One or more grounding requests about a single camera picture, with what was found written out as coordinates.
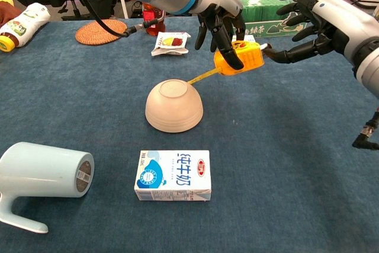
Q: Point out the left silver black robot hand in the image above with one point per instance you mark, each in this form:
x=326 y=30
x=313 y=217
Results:
x=220 y=1

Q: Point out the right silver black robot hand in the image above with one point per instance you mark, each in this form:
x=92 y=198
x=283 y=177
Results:
x=340 y=19

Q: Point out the yellow tape measure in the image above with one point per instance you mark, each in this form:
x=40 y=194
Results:
x=250 y=57

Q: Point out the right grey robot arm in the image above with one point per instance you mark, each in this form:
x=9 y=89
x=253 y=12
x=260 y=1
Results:
x=370 y=57

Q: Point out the clear box of green tea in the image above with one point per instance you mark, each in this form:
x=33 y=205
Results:
x=260 y=7

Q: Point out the small purple white box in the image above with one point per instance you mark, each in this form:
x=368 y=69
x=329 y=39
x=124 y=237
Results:
x=251 y=39

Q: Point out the white snack packet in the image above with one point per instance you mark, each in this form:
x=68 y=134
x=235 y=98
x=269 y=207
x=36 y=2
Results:
x=170 y=42

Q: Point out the honey bottle with yellow cap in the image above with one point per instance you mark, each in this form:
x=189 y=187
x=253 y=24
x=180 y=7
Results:
x=157 y=28

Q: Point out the beige ceramic bowl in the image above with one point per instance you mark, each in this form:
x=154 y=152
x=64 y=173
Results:
x=174 y=108

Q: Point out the round woven rattan coaster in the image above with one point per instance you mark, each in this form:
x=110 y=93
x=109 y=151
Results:
x=94 y=32

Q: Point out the blue table cloth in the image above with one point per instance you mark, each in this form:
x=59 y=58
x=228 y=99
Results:
x=296 y=146

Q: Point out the white blue milk carton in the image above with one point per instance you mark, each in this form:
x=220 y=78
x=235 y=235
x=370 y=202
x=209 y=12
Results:
x=171 y=173

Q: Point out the white squeeze bottle yellow cap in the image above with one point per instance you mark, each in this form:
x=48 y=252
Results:
x=23 y=25

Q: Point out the white metal frame post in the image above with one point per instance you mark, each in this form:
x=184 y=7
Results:
x=123 y=7

